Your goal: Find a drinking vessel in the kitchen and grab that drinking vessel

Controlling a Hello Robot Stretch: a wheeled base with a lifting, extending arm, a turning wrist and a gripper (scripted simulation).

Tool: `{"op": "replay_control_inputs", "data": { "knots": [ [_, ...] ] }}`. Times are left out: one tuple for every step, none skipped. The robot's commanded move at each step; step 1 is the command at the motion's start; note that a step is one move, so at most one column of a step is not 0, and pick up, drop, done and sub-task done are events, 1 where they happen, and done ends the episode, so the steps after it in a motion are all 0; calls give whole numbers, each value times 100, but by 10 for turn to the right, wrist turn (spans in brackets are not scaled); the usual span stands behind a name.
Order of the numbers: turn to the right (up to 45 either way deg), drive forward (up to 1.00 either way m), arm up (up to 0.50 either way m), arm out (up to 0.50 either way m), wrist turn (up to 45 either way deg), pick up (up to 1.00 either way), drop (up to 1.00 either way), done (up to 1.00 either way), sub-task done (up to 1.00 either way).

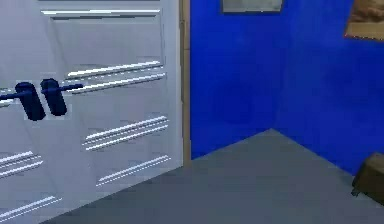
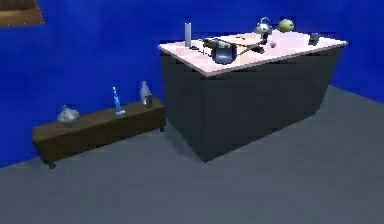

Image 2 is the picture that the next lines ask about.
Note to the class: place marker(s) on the dark kitchen island pale top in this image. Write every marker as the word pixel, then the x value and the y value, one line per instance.
pixel 253 100

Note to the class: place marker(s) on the small dark cup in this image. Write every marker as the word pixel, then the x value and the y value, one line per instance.
pixel 149 101

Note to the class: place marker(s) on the clear glass bottle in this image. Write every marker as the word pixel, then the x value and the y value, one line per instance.
pixel 144 92

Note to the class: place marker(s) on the dark blue round pot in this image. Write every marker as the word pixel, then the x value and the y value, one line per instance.
pixel 223 55

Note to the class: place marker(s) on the grey dark elongated object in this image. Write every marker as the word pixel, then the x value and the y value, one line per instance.
pixel 213 42

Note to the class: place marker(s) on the blue slim bottle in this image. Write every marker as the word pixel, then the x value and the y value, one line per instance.
pixel 116 101

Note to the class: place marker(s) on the grey tall cylinder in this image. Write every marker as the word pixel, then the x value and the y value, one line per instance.
pixel 188 35

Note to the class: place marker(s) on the brown low wooden bench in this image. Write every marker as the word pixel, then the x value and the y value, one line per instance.
pixel 96 131

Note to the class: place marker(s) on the small pale round object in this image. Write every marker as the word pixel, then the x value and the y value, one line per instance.
pixel 273 44

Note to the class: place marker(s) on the silver kettle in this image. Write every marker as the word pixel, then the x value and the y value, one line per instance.
pixel 263 28

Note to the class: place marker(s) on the pale lumpy vase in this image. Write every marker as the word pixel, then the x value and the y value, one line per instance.
pixel 67 116

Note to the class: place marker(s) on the green round fruit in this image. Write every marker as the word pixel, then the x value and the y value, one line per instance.
pixel 285 25

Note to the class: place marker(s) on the dark mug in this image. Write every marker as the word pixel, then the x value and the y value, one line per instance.
pixel 313 39

